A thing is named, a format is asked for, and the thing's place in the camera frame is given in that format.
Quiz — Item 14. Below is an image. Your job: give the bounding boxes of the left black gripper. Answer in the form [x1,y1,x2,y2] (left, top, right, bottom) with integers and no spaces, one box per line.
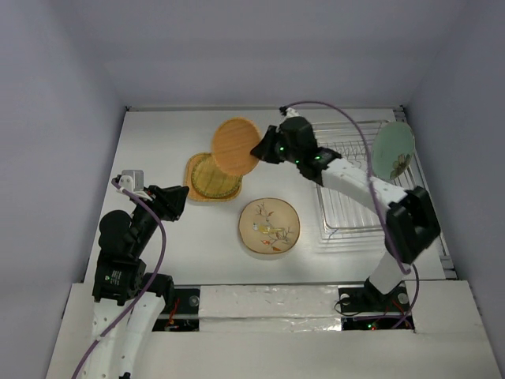
[130,182,189,253]

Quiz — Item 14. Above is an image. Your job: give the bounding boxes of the square orange woven tray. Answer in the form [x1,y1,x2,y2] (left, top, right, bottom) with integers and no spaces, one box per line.
[185,152,241,202]

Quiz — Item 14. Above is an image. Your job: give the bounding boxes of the round orange woven plate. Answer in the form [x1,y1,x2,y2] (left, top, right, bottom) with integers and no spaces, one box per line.
[211,117,261,176]

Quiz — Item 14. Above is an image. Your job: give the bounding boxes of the round green-rimmed woven plate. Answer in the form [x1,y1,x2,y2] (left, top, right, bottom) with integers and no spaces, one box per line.
[191,155,242,198]

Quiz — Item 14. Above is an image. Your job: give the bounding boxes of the beige bird-pattern plate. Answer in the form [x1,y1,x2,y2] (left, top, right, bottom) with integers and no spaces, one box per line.
[238,197,301,255]

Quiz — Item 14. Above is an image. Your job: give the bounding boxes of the green flower-pattern plate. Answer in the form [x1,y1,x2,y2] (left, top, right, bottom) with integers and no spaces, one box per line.
[372,122,415,181]

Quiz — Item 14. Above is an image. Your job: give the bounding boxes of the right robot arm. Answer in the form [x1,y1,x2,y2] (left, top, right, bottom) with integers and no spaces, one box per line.
[250,116,441,317]

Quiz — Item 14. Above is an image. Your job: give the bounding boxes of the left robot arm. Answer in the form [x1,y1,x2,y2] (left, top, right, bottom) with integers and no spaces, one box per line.
[72,174,189,378]

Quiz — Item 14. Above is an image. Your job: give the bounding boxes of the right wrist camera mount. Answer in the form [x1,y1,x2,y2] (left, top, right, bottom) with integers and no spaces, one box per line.
[279,105,301,118]

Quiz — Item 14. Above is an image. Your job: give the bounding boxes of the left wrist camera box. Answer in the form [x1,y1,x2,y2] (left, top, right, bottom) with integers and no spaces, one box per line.
[119,170,144,193]

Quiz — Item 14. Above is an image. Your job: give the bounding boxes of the wire dish rack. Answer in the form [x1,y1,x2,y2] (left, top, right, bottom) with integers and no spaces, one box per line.
[311,120,425,242]

